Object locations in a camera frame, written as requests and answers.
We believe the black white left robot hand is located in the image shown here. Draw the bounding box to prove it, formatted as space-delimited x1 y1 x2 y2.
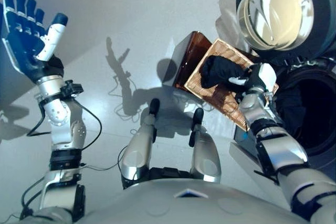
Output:
2 0 69 86

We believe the black robot pelvis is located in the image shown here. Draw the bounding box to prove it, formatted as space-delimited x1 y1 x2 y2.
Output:
149 166 192 180

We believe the black garment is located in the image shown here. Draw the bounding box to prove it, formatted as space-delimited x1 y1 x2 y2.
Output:
200 55 253 92

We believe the round glass washing machine door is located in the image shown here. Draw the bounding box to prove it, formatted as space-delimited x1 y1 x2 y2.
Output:
235 0 336 61

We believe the black robot foot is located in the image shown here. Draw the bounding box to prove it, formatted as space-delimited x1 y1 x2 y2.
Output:
149 98 161 116
193 108 205 126

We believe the dark grey washing machine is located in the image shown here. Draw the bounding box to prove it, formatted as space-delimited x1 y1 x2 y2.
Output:
233 50 336 175

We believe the black left robot foot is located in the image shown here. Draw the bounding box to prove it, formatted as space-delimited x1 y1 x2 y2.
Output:
149 98 161 116

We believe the silver left robot leg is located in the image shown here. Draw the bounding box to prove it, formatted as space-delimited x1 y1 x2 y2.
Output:
119 115 158 189

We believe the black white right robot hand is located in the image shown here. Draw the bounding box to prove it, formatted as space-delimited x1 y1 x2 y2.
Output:
228 62 278 96

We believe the thin black floor cable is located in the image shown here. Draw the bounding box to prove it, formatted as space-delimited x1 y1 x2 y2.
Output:
81 145 127 173

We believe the white low platform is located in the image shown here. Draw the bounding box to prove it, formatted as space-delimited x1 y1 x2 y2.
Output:
229 142 266 168

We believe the silver right robot leg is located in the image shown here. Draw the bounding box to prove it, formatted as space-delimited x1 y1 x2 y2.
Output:
188 124 222 184

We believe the black left elbow cable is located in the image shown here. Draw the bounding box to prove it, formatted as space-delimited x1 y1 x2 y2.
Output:
19 176 47 219

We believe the black right robot foot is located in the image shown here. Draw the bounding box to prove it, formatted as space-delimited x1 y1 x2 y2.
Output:
193 108 205 126

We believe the wicker laundry basket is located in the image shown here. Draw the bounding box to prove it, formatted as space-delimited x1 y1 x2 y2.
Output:
183 38 279 132

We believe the navy blue garment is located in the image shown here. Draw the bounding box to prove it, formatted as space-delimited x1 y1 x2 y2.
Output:
275 84 305 141

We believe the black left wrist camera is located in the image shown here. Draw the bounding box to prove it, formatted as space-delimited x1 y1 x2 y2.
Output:
61 79 84 99

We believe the grey robot torso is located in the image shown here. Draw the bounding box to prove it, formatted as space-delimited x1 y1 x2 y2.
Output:
76 178 310 224

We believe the silver robot leg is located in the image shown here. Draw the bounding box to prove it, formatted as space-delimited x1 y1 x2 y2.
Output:
119 115 158 189
188 124 222 184

